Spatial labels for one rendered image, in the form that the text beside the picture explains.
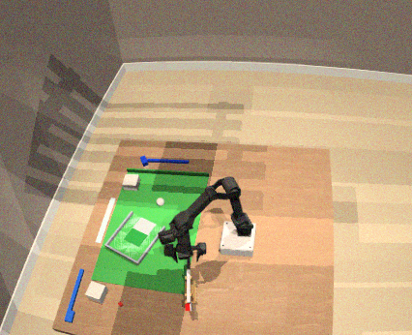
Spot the white flat bar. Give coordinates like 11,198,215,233
96,198,116,243

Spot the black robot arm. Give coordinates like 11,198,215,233
158,176,254,260

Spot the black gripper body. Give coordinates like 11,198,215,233
163,239,206,257

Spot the green flat mat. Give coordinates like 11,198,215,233
91,172,209,294

